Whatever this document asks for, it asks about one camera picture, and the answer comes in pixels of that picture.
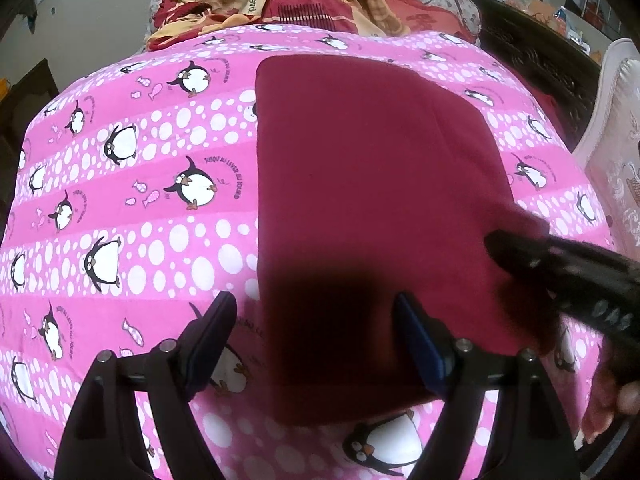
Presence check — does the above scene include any maroon sweater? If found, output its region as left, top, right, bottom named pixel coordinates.
left=255, top=54, right=555, bottom=426

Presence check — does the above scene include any person's right hand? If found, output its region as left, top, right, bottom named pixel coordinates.
left=582, top=340, right=639, bottom=444

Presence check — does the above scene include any white upholstered chair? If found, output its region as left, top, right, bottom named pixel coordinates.
left=573, top=38, right=639, bottom=260

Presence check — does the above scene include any pink penguin bedspread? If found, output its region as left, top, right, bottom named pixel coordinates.
left=1, top=25, right=613, bottom=479

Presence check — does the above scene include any dark bedside cabinet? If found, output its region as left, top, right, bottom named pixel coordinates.
left=472, top=0, right=600, bottom=151

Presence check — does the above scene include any dark wooden desk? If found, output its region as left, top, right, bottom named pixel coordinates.
left=0, top=58, right=61, bottom=201

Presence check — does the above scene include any red yellow floral blanket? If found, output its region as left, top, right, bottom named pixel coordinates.
left=145, top=0, right=471, bottom=51

